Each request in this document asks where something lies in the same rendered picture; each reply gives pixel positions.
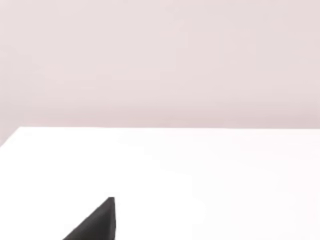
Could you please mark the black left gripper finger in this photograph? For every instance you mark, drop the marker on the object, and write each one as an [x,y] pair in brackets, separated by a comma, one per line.
[100,222]

